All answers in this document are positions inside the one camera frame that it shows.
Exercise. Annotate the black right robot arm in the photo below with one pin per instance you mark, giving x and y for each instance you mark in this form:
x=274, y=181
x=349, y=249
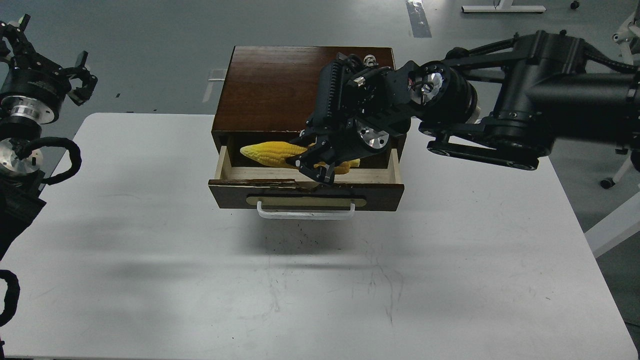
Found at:
x=504, y=103

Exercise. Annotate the white table leg base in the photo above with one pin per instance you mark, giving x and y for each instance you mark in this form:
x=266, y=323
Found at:
x=503, y=6

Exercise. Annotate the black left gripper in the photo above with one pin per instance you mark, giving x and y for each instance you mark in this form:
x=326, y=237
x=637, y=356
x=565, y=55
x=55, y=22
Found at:
x=36, y=90

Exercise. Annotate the dark wooden drawer cabinet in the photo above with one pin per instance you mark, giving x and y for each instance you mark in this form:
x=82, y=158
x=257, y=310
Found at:
x=270, y=91

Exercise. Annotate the wooden drawer with white handle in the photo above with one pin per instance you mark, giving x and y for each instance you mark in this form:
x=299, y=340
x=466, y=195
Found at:
x=366, y=188

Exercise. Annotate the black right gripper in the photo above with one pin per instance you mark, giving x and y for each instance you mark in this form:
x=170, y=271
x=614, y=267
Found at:
x=358, y=109

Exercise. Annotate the white wheeled stand base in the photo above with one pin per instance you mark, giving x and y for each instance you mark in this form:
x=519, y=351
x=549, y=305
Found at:
x=631, y=162

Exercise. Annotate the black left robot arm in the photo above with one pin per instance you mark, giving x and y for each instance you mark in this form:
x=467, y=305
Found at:
x=21, y=174

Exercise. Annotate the yellow corn cob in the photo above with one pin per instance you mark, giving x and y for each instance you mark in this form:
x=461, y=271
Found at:
x=275, y=154

